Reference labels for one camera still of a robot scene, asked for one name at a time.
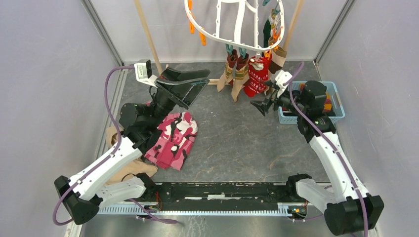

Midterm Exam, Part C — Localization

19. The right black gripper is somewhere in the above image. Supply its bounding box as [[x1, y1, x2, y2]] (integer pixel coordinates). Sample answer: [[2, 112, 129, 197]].
[[250, 79, 308, 116]]

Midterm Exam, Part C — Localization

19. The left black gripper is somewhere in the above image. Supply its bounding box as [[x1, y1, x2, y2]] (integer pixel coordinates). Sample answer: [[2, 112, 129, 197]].
[[149, 67, 211, 128]]

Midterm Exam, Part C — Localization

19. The white oval clip hanger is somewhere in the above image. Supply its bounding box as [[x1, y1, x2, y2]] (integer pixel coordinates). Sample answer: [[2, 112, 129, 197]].
[[183, 0, 285, 55]]

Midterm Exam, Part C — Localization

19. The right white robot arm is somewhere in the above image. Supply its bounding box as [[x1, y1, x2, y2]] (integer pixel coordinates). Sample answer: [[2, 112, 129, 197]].
[[251, 80, 384, 236]]

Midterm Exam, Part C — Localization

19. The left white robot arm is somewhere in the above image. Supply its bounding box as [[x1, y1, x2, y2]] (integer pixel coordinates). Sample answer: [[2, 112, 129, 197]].
[[54, 68, 210, 225]]

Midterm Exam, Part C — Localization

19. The wooden hanger stand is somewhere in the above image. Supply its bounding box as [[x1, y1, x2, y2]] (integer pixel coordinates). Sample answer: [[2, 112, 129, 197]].
[[133, 0, 305, 74]]

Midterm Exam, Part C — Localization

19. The socks pile in basket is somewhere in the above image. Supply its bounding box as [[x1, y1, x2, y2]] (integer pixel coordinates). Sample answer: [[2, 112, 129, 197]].
[[299, 81, 335, 117]]

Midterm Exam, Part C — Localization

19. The red patterned christmas sock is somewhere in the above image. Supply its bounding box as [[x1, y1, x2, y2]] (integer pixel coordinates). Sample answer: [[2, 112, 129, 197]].
[[243, 57, 271, 98]]

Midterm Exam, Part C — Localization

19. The blue plastic basket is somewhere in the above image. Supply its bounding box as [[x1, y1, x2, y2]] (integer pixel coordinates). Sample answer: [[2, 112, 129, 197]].
[[278, 81, 345, 124]]

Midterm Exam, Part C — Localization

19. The pink camouflage cloth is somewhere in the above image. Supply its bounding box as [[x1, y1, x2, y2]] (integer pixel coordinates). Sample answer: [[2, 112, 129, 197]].
[[144, 112, 198, 171]]

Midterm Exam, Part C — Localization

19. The dark green sock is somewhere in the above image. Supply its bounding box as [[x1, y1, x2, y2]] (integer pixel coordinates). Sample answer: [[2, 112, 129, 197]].
[[263, 20, 271, 47]]

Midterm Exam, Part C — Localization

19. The beige cloth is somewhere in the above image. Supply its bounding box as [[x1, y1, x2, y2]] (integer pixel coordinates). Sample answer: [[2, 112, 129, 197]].
[[105, 125, 158, 185]]

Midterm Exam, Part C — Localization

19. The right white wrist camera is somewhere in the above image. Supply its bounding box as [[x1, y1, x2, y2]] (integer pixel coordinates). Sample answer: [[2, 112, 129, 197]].
[[273, 70, 293, 98]]

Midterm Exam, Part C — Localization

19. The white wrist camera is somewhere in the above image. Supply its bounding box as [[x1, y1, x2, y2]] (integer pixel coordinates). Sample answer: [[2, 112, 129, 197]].
[[134, 59, 157, 87], [273, 70, 293, 98]]

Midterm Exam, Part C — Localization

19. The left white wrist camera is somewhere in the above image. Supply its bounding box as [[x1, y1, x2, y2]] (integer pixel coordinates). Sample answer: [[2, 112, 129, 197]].
[[134, 59, 157, 87]]

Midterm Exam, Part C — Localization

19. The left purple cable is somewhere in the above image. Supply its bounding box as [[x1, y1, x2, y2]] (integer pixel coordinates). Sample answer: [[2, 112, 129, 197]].
[[52, 65, 179, 226]]

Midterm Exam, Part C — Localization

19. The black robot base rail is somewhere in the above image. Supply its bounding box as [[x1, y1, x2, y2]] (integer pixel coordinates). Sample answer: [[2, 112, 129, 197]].
[[136, 182, 306, 211]]

